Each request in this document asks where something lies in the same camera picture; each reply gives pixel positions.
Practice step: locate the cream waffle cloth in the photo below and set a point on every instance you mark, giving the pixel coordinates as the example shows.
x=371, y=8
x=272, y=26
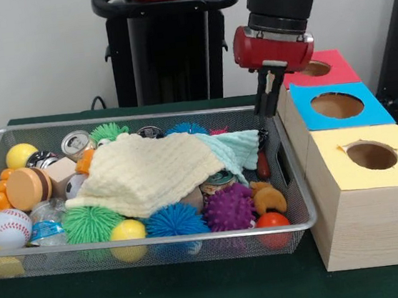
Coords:
x=144, y=169

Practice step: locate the purple spiky monster ball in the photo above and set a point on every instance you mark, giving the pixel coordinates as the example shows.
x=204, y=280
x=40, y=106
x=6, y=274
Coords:
x=227, y=208

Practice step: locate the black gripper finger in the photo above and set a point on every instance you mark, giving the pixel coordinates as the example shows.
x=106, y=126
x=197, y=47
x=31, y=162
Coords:
x=274, y=93
x=261, y=95

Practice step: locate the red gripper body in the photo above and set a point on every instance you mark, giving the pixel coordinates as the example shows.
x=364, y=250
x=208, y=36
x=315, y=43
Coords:
x=274, y=52

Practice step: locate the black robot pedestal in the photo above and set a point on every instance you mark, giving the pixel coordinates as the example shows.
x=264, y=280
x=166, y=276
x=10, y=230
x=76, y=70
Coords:
x=170, y=58

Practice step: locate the silver mesh bin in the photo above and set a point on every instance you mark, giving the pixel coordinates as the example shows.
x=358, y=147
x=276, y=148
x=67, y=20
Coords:
x=72, y=264

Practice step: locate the round wooden burger toy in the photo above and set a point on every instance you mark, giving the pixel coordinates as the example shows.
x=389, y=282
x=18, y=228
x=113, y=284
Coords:
x=27, y=188

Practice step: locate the plain wooden cube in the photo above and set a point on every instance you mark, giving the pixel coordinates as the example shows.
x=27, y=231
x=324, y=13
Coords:
x=58, y=172

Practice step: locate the dark green table cloth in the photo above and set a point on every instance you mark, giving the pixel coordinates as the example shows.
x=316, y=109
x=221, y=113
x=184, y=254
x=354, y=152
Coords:
x=165, y=296

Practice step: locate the wooden box with three holes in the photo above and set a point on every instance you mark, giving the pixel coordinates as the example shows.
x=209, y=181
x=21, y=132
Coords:
x=373, y=226

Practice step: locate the blue spiky rubber ball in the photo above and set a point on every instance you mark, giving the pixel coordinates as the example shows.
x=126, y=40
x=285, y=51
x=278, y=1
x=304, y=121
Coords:
x=174, y=220

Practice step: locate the orange ball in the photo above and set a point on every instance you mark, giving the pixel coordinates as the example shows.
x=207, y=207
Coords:
x=272, y=220

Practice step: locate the yellow ball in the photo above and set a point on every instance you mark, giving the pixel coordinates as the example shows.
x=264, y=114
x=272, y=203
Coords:
x=127, y=231

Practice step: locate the light blue waffle cloth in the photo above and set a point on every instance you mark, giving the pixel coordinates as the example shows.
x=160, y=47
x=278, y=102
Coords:
x=238, y=148

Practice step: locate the brown plush croissant toy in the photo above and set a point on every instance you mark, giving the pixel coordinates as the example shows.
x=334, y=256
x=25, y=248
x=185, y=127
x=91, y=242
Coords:
x=271, y=200

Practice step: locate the green spiky rubber ball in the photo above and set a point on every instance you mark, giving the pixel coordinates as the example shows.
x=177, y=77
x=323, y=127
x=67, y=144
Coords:
x=88, y=222

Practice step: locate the white baseball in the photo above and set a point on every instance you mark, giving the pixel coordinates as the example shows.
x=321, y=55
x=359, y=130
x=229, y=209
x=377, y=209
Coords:
x=9, y=228

